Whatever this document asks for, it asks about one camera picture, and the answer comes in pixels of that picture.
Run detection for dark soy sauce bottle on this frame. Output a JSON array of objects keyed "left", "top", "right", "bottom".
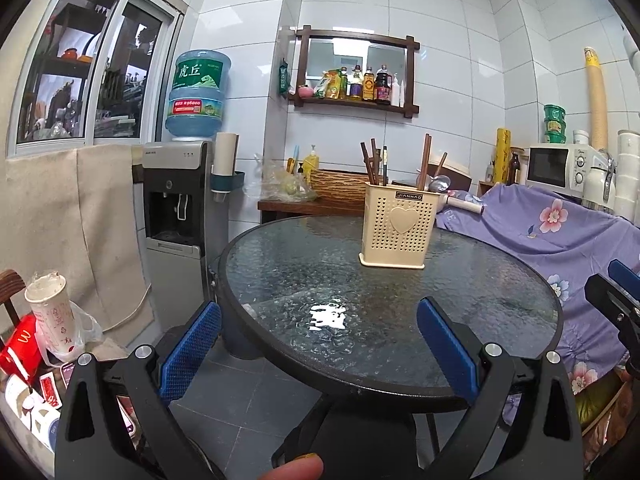
[{"left": 375, "top": 65, "right": 392, "bottom": 105}]

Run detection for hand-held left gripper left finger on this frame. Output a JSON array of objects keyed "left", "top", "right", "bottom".
[{"left": 54, "top": 300, "right": 223, "bottom": 480}]

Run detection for wooden wall shelf with mirror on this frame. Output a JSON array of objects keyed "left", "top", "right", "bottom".
[{"left": 289, "top": 25, "right": 421, "bottom": 118}]

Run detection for white electric kettle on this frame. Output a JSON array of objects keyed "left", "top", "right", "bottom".
[{"left": 582, "top": 150, "right": 617, "bottom": 211}]

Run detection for clear plastic bag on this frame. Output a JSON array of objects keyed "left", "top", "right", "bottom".
[{"left": 245, "top": 155, "right": 318, "bottom": 203}]

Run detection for white power cable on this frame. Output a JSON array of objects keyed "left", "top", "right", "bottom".
[{"left": 105, "top": 282, "right": 153, "bottom": 333}]

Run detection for white pipe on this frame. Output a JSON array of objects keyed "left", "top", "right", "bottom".
[{"left": 620, "top": 25, "right": 640, "bottom": 91}]

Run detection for wooden chair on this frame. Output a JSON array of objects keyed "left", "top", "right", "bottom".
[{"left": 0, "top": 269, "right": 27, "bottom": 351}]

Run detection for wooden counter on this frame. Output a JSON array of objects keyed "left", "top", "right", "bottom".
[{"left": 257, "top": 199, "right": 366, "bottom": 223}]

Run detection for round glass table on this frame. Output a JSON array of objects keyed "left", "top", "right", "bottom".
[{"left": 217, "top": 216, "right": 561, "bottom": 401}]

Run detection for yellow sack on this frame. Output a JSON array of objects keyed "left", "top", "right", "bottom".
[{"left": 575, "top": 385, "right": 621, "bottom": 426}]

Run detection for yellow snack bag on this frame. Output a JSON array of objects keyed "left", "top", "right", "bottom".
[{"left": 315, "top": 70, "right": 341, "bottom": 99}]

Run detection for white pot with handle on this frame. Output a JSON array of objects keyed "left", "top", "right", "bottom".
[{"left": 439, "top": 190, "right": 486, "bottom": 216}]

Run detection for red paper bag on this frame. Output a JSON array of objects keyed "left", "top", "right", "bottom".
[{"left": 0, "top": 315, "right": 46, "bottom": 386}]

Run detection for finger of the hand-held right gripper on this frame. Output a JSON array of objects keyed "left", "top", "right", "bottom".
[
  {"left": 584, "top": 274, "right": 640, "bottom": 346},
  {"left": 608, "top": 259, "right": 640, "bottom": 293}
]

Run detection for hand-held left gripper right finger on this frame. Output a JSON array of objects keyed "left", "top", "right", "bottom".
[{"left": 416, "top": 297, "right": 586, "bottom": 480}]

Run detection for beige plastic utensil holder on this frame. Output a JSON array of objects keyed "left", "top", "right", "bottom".
[{"left": 358, "top": 181, "right": 442, "bottom": 271}]

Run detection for white microwave oven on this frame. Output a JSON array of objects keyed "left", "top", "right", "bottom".
[{"left": 525, "top": 144, "right": 601, "bottom": 196}]

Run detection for blue water jug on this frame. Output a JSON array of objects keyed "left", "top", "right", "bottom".
[{"left": 165, "top": 50, "right": 232, "bottom": 142}]

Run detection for stacks of white cups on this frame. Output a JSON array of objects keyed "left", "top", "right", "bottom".
[{"left": 615, "top": 130, "right": 640, "bottom": 221}]

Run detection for beige hanging cloth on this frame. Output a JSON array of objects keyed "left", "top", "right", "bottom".
[{"left": 5, "top": 145, "right": 156, "bottom": 333}]

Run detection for brown white rice cooker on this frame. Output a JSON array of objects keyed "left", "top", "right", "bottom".
[{"left": 440, "top": 157, "right": 473, "bottom": 193}]

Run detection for large white paper cup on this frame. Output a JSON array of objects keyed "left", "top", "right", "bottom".
[{"left": 25, "top": 274, "right": 76, "bottom": 363}]

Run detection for teal wall holder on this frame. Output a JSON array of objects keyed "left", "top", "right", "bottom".
[{"left": 210, "top": 171, "right": 246, "bottom": 196}]

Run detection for sliding window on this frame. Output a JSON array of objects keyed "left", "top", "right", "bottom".
[{"left": 7, "top": 0, "right": 188, "bottom": 158}]

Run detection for grey water dispenser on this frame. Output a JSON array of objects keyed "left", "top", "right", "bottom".
[{"left": 141, "top": 141, "right": 231, "bottom": 318}]

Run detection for purple floral cloth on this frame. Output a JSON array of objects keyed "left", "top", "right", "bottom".
[{"left": 435, "top": 182, "right": 640, "bottom": 401}]

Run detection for wicker pattern basin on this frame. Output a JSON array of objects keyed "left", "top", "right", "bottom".
[{"left": 310, "top": 169, "right": 368, "bottom": 203}]

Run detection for white plastic bag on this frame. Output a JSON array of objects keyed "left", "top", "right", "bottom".
[{"left": 37, "top": 300, "right": 103, "bottom": 366}]

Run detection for yellow wrap roll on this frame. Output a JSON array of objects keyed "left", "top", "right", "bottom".
[{"left": 495, "top": 128, "right": 512, "bottom": 184}]

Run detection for tall brown paper cup stack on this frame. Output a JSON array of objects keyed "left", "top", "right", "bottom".
[{"left": 582, "top": 47, "right": 610, "bottom": 151}]

